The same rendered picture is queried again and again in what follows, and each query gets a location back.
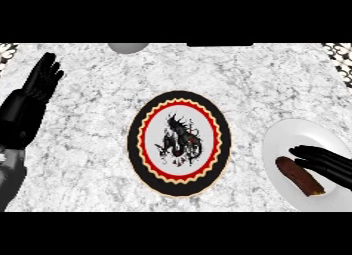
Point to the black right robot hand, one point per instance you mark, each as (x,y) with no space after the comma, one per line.
(333,166)

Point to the grey round object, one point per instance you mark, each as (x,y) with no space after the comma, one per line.
(128,47)

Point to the plain white plate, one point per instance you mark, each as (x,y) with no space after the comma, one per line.
(301,139)

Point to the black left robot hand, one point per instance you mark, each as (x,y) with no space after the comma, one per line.
(23,106)

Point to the black rimmed dragon plate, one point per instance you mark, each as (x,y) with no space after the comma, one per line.
(180,143)

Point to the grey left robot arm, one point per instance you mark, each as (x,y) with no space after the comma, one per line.
(4,176)

